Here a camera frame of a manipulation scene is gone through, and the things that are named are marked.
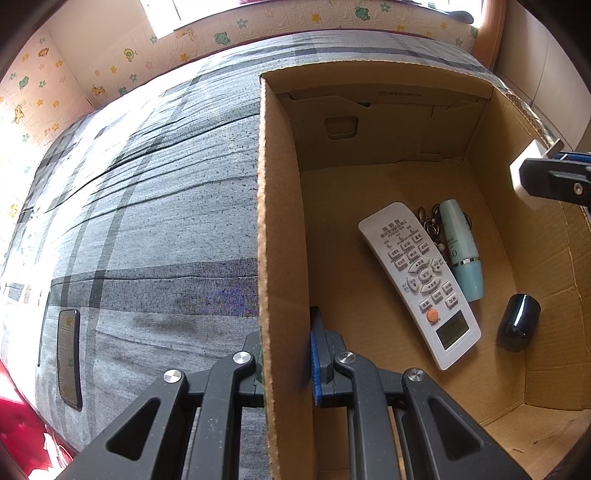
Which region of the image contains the cardboard box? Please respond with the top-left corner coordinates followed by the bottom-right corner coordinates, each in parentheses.
top-left (256, 59), bottom-right (591, 480)

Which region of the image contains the window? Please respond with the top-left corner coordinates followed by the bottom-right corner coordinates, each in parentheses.
top-left (145, 0), bottom-right (243, 41)

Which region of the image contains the wooden door frame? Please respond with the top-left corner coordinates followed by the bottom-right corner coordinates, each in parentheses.
top-left (473, 0), bottom-right (511, 71)

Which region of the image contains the black cylindrical cap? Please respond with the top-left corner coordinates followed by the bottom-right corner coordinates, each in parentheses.
top-left (496, 293), bottom-right (541, 353)

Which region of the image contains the teal cosmetic bottle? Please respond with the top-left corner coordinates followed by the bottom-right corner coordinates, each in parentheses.
top-left (438, 199), bottom-right (485, 303)

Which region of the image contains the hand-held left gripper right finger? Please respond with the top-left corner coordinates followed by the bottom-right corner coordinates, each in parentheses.
top-left (308, 305), bottom-right (532, 480)

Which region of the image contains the black smartphone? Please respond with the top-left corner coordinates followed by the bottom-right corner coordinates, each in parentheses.
top-left (56, 309), bottom-right (84, 411)

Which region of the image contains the grey plaid bed sheet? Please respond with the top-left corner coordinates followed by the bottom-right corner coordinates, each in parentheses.
top-left (0, 28), bottom-right (561, 480)

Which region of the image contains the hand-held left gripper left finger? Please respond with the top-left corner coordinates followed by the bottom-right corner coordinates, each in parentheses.
top-left (59, 331), bottom-right (266, 480)

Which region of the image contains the red cloth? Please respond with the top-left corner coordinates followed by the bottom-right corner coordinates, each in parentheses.
top-left (0, 362), bottom-right (77, 477)

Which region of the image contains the white charger plug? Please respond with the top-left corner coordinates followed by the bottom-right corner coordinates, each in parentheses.
top-left (509, 138), bottom-right (562, 212)

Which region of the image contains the white remote control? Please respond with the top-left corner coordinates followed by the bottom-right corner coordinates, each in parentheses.
top-left (358, 202), bottom-right (481, 371)

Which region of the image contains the metal key ring bunch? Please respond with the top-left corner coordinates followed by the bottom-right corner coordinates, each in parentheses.
top-left (417, 204), bottom-right (474, 266)

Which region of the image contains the white cabinet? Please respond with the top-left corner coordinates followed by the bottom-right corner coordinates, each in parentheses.
top-left (496, 0), bottom-right (591, 155)

